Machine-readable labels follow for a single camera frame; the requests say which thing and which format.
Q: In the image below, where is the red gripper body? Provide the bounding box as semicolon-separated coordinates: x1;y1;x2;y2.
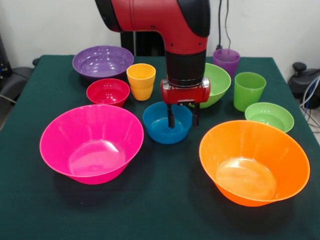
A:
160;82;212;107

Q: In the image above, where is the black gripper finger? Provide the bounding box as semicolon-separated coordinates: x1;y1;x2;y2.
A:
166;104;176;130
191;102;201;127

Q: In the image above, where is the small blue bowl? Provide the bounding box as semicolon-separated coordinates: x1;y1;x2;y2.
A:
142;101;194;145

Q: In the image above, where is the medium green bowl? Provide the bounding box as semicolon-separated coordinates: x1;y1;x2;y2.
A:
187;62;232;109

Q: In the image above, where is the yellow cup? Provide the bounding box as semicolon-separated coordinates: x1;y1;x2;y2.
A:
126;63;157;102

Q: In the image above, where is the purple cup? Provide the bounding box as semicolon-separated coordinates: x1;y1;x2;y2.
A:
212;48;241;80

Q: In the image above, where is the green cup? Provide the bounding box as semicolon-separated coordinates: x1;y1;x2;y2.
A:
233;71;267;113

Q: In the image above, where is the small red bowl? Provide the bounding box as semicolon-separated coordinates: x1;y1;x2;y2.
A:
86;78;131;108

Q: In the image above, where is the black robot column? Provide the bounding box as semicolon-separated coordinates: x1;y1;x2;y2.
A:
120;31;166;57

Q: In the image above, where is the small green bowl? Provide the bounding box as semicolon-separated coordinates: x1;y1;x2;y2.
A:
244;101;295;133

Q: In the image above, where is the large orange bowl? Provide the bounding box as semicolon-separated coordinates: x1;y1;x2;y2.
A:
198;119;311;208

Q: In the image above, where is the dark green tablecloth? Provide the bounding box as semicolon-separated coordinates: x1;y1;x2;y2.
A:
0;54;320;240

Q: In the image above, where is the large pink bowl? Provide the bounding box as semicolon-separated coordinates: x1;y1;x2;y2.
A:
39;104;145;186

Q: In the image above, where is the purple bowl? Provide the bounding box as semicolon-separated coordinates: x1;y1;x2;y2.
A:
72;44;135;82

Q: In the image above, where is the black wall cable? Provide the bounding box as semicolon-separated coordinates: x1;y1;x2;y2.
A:
224;0;232;51
217;0;223;47

